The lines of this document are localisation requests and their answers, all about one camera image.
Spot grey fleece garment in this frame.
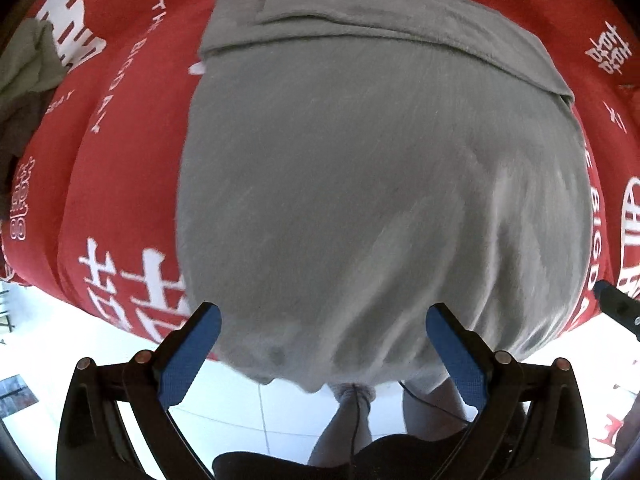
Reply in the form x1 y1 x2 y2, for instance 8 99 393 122
177 0 592 392

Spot person's grey trouser legs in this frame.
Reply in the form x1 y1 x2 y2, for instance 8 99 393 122
307 379 470 468

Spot red bedspread white lettering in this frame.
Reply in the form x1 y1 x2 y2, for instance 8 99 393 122
1 0 639 341

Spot dark brown cloth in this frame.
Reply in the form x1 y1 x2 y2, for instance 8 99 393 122
0 90 54 220

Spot olive green cloth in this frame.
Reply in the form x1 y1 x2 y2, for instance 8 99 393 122
1 18 67 106

